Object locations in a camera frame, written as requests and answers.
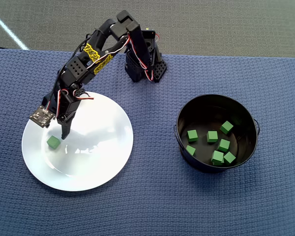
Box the white floor tape strip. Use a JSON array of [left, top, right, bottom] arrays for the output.
[[0, 8, 30, 51]]

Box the black metal bucket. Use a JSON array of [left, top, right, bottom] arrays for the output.
[[174, 94, 261, 174]]

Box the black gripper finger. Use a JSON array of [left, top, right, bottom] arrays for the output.
[[60, 117, 74, 140]]

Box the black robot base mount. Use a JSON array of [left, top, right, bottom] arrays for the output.
[[124, 29, 167, 84]]

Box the blue woven table cloth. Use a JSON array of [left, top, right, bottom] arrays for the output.
[[0, 48, 295, 236]]

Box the small camera circuit board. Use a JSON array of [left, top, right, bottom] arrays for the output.
[[29, 105, 55, 129]]

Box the white round plate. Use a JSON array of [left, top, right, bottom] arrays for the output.
[[21, 91, 134, 192]]

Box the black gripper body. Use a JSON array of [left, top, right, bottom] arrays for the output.
[[42, 83, 87, 124]]

